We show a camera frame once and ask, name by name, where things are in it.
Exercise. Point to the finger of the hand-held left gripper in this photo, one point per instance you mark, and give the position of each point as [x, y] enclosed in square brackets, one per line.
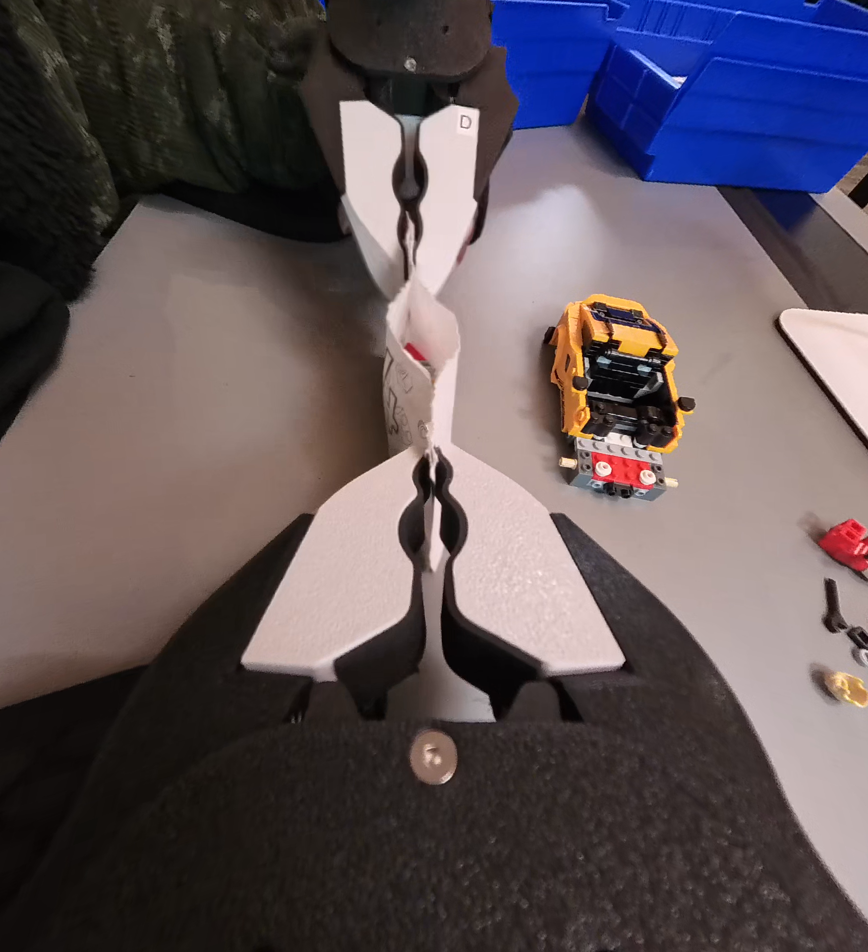
[367, 178]
[452, 186]

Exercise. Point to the red lego assembly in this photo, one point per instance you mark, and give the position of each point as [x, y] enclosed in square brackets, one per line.
[846, 539]

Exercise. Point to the yellow lego car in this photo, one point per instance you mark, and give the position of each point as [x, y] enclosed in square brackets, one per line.
[590, 349]

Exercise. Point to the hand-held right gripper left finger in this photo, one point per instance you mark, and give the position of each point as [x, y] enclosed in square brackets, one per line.
[344, 587]

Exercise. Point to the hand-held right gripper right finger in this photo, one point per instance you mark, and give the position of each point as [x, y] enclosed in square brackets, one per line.
[523, 587]

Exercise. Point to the white rounded mat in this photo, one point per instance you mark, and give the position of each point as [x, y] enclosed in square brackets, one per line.
[843, 364]

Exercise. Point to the small white printed paper bag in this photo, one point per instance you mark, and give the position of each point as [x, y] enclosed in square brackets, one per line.
[441, 401]

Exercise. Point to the person's left forearm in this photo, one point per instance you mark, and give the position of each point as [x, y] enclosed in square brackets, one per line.
[144, 97]

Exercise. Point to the stack of blue storage bins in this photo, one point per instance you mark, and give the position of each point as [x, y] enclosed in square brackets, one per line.
[761, 134]

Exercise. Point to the black lego wrench piece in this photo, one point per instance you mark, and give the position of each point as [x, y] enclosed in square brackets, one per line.
[832, 606]

